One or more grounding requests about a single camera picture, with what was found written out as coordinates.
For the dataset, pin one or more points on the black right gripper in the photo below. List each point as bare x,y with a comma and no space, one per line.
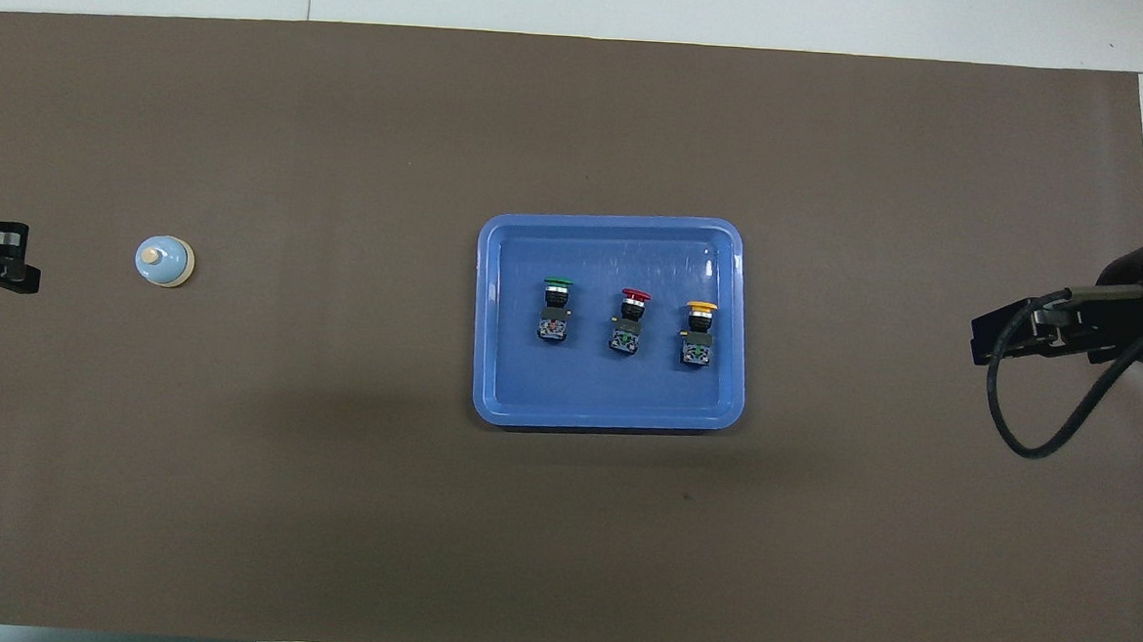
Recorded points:
1124,326

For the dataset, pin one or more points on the brown table mat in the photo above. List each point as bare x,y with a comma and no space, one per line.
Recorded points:
328,494

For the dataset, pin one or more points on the green push button switch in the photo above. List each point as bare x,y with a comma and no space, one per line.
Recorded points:
554,325

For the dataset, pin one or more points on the red push button switch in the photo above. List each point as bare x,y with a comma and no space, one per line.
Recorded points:
626,336

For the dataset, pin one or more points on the yellow push button switch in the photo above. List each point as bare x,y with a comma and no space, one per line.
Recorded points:
696,347

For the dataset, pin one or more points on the light blue call bell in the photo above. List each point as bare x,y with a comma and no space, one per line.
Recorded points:
164,262

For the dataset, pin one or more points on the blue plastic tray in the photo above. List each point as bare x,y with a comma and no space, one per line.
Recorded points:
607,391

